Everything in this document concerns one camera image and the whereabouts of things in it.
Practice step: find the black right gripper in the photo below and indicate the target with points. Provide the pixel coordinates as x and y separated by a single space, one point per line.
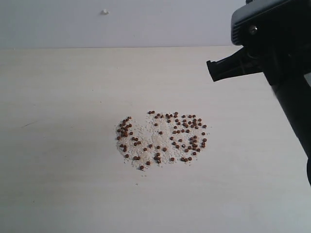
276 40

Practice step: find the brown beads and white crumbs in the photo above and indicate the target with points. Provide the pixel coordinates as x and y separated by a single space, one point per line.
162 138

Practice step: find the small white wall hook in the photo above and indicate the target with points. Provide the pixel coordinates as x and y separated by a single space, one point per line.
104 12

